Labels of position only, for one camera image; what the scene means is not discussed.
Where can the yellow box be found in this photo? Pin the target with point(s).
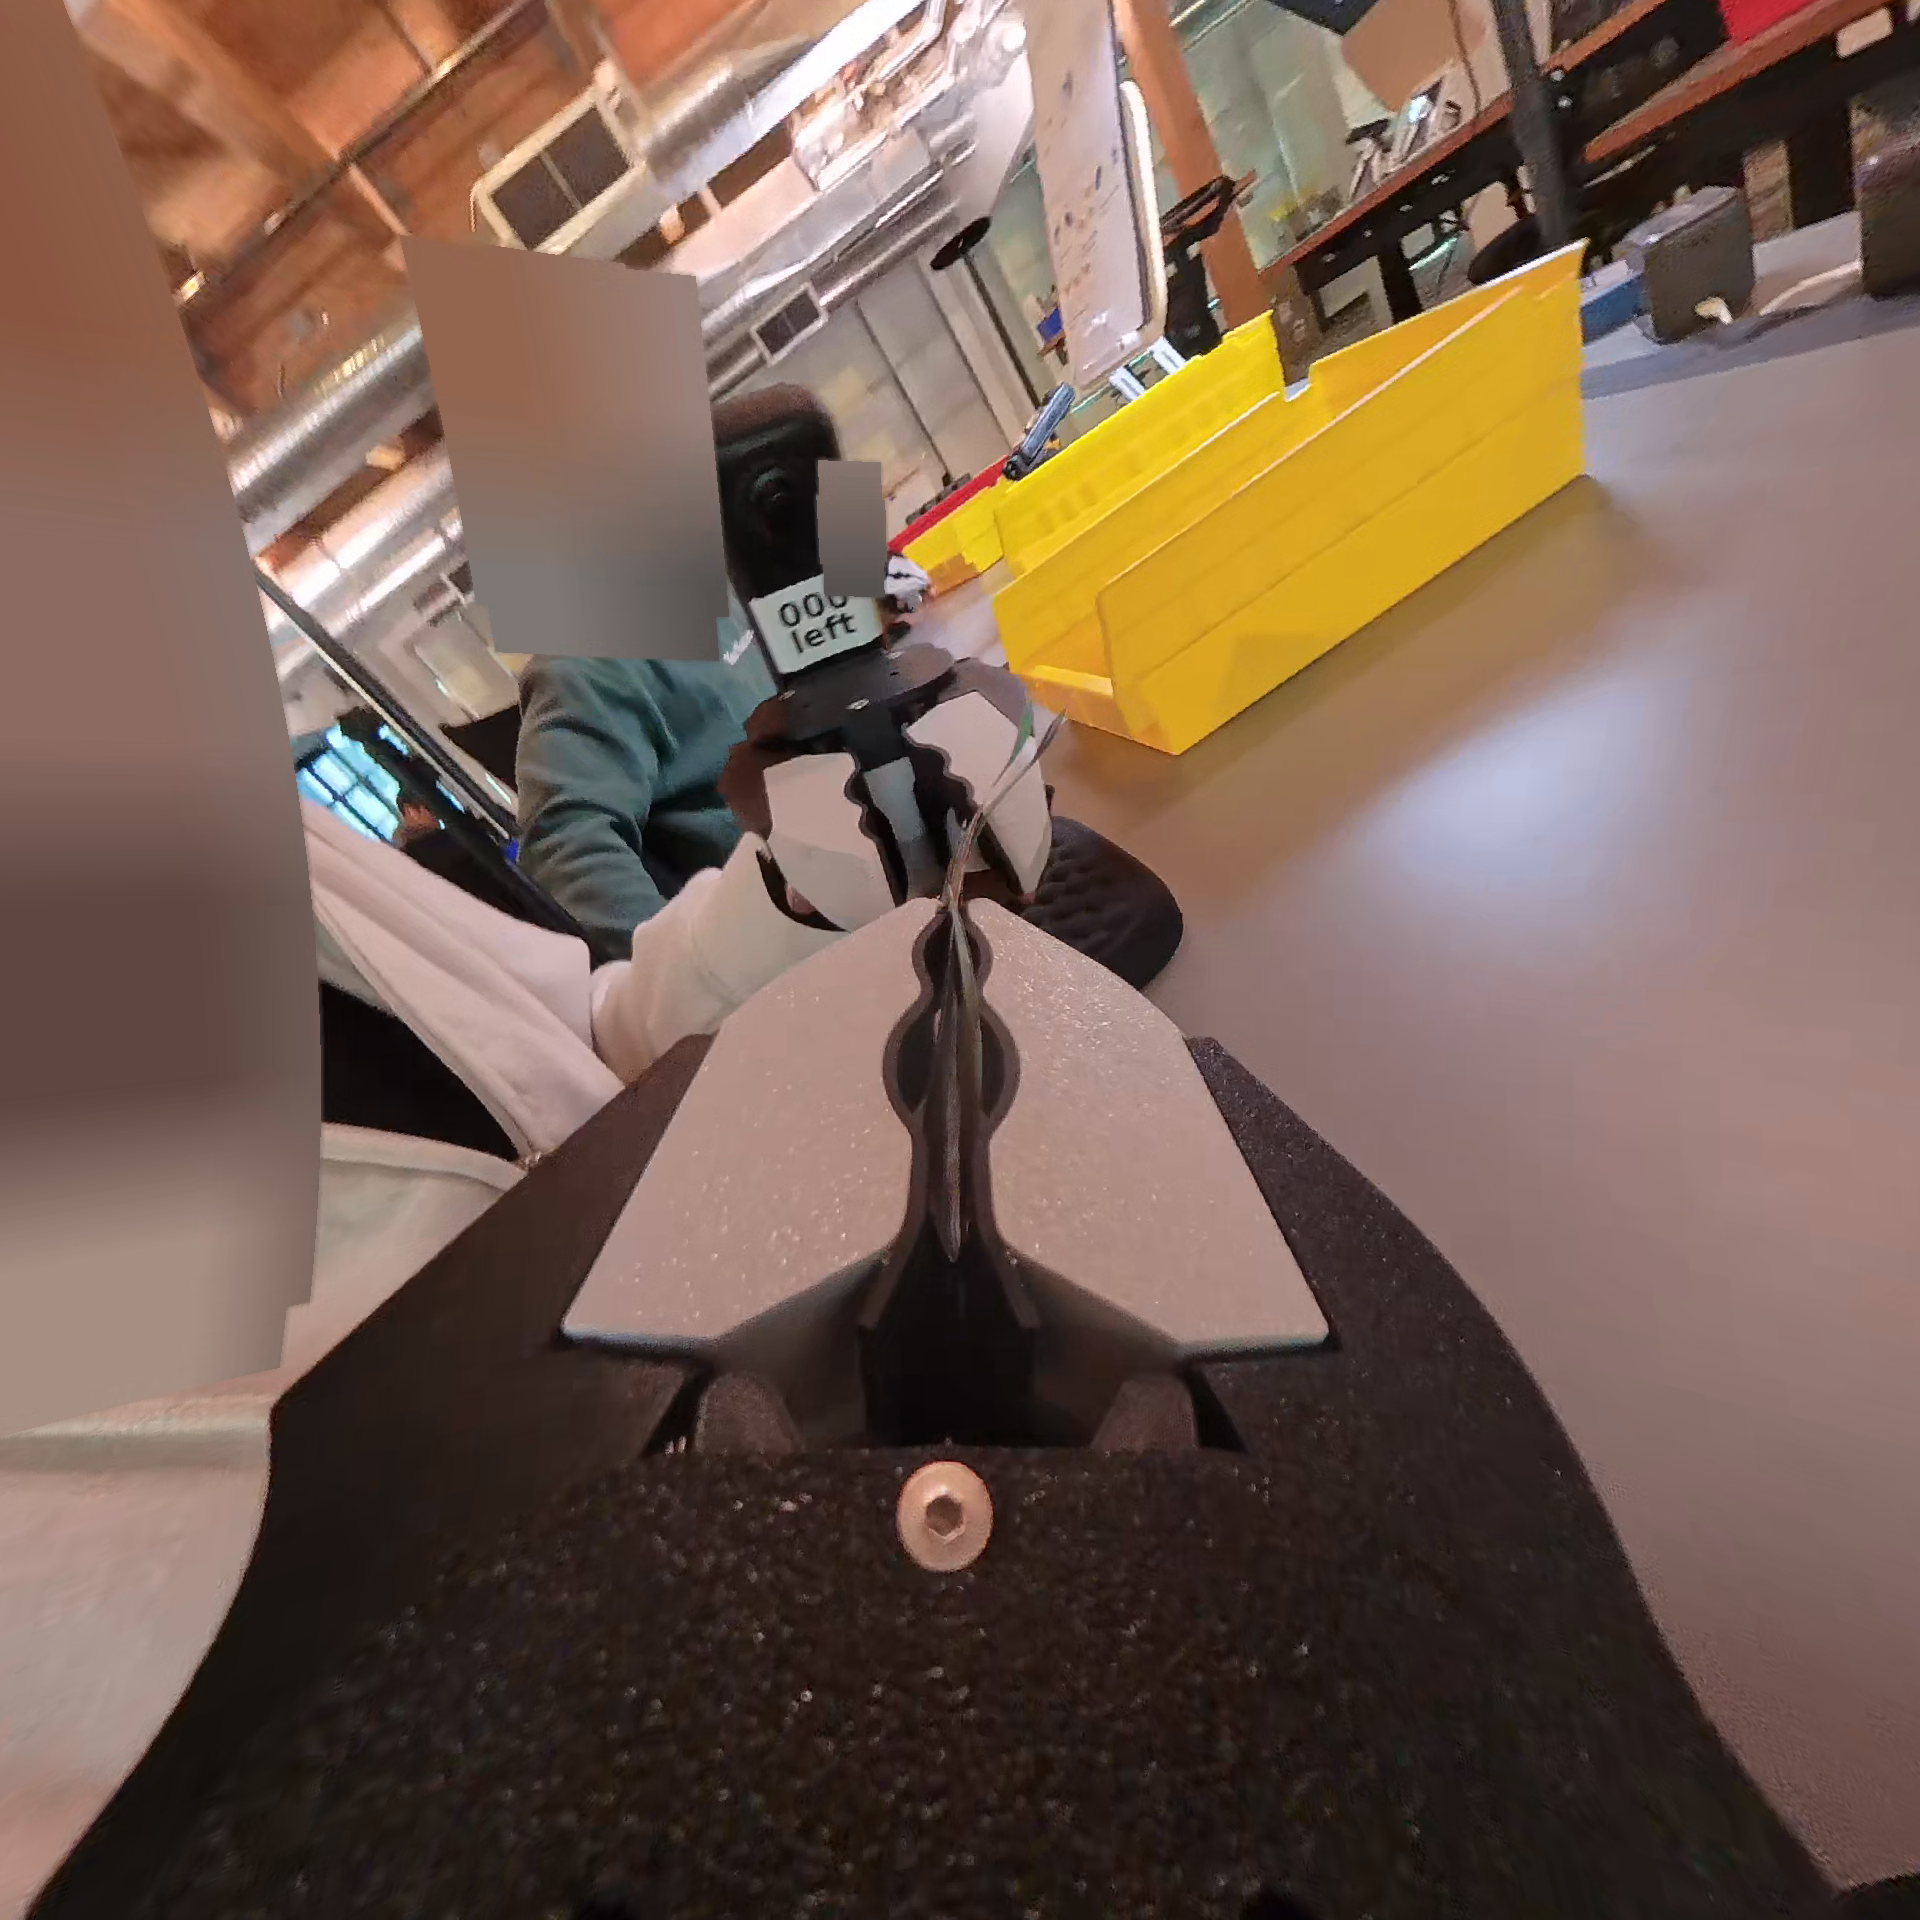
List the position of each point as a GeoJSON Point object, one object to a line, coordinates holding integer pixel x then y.
{"type": "Point", "coordinates": [1320, 511]}
{"type": "Point", "coordinates": [1126, 451]}

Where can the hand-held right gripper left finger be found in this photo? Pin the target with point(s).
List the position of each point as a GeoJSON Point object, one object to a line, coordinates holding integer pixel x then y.
{"type": "Point", "coordinates": [766, 1171]}

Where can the person's light jacket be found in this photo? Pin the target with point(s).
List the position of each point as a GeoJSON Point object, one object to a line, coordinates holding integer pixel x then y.
{"type": "Point", "coordinates": [451, 990]}

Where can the person's left forearm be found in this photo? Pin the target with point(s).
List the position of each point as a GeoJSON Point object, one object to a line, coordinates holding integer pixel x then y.
{"type": "Point", "coordinates": [707, 961]}

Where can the black textured armrest pad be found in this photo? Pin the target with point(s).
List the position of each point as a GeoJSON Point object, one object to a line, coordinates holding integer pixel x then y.
{"type": "Point", "coordinates": [1111, 900]}

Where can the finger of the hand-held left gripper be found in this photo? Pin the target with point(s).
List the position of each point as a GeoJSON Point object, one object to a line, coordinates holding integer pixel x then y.
{"type": "Point", "coordinates": [826, 840]}
{"type": "Point", "coordinates": [991, 796]}

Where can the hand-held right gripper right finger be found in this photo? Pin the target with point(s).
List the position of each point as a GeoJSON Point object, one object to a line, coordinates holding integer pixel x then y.
{"type": "Point", "coordinates": [1140, 1171]}

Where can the dark grey desk device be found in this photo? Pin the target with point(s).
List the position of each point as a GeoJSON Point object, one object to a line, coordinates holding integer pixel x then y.
{"type": "Point", "coordinates": [1686, 264]}

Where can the white hanging panel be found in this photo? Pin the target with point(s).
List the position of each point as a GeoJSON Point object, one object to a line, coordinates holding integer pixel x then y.
{"type": "Point", "coordinates": [1096, 181]}

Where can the maple leaf origami paper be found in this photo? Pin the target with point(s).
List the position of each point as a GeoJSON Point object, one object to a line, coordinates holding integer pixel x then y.
{"type": "Point", "coordinates": [948, 1037]}

